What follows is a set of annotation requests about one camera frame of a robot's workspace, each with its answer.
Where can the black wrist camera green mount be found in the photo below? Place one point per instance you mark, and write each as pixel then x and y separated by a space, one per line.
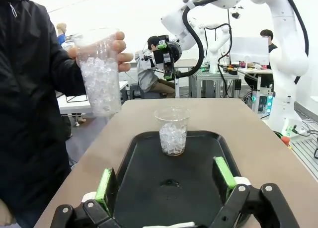
pixel 163 40

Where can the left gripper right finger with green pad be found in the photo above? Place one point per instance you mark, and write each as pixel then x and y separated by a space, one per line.
pixel 223 178

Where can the computer tower with lit fans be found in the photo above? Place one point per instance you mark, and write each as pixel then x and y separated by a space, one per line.
pixel 263 101

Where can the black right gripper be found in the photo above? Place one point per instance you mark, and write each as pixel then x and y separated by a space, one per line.
pixel 162 56

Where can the person's left hand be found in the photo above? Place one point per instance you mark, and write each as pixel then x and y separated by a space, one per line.
pixel 121 56

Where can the aluminium slotted base plate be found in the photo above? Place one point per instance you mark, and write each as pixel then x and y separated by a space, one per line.
pixel 305 153

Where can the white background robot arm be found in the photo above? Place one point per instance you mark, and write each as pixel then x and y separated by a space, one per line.
pixel 218 39

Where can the camera on black stand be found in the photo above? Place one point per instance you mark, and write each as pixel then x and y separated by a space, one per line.
pixel 235 14

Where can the person in black jacket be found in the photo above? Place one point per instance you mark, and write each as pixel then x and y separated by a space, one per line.
pixel 24 94

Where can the black plastic serving tray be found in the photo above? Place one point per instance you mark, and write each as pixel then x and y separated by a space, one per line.
pixel 174 171

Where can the orange red object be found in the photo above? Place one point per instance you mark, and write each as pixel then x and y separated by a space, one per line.
pixel 286 140

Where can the person's left forearm black sleeve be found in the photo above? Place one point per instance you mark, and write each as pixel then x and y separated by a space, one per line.
pixel 70 76

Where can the grey stool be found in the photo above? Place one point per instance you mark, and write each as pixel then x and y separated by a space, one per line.
pixel 134 90

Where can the person's right hand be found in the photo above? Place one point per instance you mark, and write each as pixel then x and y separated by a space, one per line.
pixel 6 214

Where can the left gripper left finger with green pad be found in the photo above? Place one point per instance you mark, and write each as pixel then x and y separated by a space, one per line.
pixel 105 188

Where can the small clear cup with ice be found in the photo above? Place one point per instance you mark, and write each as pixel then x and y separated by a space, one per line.
pixel 172 138

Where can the cluttered white desk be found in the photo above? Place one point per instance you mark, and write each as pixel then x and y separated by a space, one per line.
pixel 253 72

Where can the white monitor back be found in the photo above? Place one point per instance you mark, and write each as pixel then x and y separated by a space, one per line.
pixel 248 49

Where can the aluminium frame table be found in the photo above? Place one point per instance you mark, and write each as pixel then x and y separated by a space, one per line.
pixel 208 80

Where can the wooden top standing desk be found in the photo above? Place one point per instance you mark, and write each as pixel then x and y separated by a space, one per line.
pixel 186 62

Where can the blond figure in blue shirt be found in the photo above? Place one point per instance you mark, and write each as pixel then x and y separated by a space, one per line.
pixel 61 33

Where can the black-haired person behind monitor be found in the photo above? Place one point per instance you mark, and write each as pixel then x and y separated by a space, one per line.
pixel 267 35

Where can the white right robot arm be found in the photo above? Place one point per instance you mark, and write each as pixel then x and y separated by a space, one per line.
pixel 285 51

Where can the tall clear cup with ice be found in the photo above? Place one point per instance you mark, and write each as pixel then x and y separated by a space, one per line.
pixel 99 91

